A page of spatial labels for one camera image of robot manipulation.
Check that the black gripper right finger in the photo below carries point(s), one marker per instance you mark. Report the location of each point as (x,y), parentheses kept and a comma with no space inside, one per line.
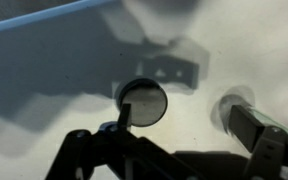
(247,130)

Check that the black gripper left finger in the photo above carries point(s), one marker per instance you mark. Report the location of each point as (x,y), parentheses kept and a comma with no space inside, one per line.
(117,153)

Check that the small round clear lid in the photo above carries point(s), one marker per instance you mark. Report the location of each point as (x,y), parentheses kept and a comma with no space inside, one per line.
(147,103)

